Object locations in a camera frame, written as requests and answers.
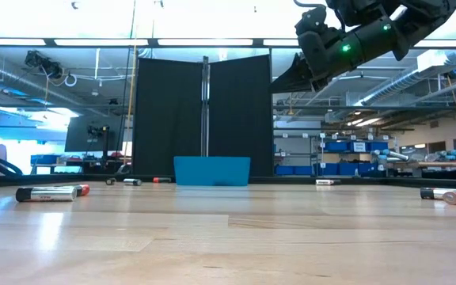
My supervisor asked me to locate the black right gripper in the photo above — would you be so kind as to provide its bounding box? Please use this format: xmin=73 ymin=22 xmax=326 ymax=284
xmin=269 ymin=15 xmax=405 ymax=94

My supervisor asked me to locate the blue plastic bin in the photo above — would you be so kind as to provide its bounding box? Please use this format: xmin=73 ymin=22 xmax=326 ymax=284
xmin=173 ymin=155 xmax=252 ymax=187

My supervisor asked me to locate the small red-tipped black battery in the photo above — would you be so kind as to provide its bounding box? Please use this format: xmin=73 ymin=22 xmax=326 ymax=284
xmin=59 ymin=183 xmax=91 ymax=198

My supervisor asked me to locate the metal storage shelf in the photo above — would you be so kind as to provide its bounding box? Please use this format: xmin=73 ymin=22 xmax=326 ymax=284
xmin=273 ymin=132 xmax=395 ymax=177

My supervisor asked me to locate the blue storage bin white label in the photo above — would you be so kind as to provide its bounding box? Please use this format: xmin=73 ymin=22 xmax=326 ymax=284
xmin=349 ymin=141 xmax=370 ymax=154

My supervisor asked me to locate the black folding partition screen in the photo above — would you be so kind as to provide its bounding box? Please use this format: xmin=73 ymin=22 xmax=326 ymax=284
xmin=131 ymin=54 xmax=275 ymax=178

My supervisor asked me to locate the wooden workbench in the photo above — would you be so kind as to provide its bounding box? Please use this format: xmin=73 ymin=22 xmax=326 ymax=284
xmin=417 ymin=160 xmax=456 ymax=169

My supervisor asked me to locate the blue crate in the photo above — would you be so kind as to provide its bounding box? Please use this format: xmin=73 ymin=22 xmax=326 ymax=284
xmin=29 ymin=154 xmax=61 ymax=165

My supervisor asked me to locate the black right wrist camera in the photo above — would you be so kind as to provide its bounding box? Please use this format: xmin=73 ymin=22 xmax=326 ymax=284
xmin=294 ymin=4 xmax=329 ymax=39

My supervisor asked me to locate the black metal table frame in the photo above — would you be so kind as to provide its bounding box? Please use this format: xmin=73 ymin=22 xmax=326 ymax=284
xmin=0 ymin=173 xmax=456 ymax=189

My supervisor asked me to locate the silver ventilation duct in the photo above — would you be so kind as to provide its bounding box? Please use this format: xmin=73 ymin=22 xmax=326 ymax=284
xmin=354 ymin=49 xmax=456 ymax=108

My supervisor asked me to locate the large black wall monitor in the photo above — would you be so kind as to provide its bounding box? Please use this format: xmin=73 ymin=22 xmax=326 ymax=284
xmin=64 ymin=114 xmax=127 ymax=154

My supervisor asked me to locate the black ceiling-mounted camera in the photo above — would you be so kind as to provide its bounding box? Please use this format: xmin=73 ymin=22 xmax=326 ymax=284
xmin=24 ymin=50 xmax=65 ymax=80

